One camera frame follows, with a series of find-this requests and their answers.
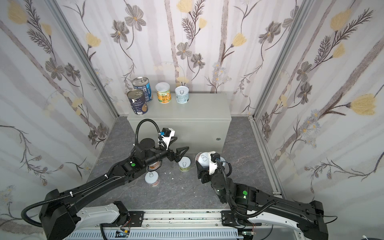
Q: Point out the white lid light-blue can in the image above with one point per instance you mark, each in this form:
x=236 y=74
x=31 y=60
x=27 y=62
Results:
x=182 y=94

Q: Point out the white lid green can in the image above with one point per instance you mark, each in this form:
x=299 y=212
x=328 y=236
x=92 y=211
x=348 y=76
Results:
x=185 y=164

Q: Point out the grey metal cabinet box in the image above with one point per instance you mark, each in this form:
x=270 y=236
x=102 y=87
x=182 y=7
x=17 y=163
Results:
x=201 y=124

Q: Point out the white lid pink-red can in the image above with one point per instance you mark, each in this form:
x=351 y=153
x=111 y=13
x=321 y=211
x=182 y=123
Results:
x=203 y=160

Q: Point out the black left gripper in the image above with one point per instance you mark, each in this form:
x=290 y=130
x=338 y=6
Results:
x=171 y=154

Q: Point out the white lid orange can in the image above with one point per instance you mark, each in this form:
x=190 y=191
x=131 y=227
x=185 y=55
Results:
x=155 y=166

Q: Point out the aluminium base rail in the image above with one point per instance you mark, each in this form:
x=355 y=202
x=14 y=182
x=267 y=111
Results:
x=185 y=220

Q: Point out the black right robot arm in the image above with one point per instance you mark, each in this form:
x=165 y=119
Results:
x=250 y=206

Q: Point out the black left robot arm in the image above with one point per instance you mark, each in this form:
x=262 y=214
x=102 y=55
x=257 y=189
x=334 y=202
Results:
x=59 y=215

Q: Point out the blue labelled tall can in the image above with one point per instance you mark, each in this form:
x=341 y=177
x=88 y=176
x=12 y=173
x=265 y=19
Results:
x=143 y=84

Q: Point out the white lid pink can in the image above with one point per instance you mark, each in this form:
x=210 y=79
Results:
x=152 y=178

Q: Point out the dark labelled tall can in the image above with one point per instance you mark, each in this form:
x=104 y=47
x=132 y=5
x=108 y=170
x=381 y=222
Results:
x=138 y=101

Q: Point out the white lid yellow can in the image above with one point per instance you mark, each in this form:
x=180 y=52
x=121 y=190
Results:
x=223 y=161

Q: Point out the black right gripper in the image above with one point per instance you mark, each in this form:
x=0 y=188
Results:
x=202 y=173

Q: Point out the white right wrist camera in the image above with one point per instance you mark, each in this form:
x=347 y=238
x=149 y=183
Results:
x=213 y=157

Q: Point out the white slotted cable duct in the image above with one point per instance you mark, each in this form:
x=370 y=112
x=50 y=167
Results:
x=204 y=234

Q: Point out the white lid yellow-orange can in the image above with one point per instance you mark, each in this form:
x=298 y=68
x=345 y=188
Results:
x=163 y=92

